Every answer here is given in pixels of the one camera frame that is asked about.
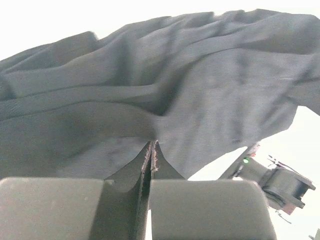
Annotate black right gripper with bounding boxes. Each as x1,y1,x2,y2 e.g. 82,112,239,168
149,142,316,240

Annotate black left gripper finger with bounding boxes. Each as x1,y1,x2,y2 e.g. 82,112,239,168
0,142,152,240

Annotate black skirt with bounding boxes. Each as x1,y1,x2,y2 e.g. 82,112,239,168
0,9,320,179

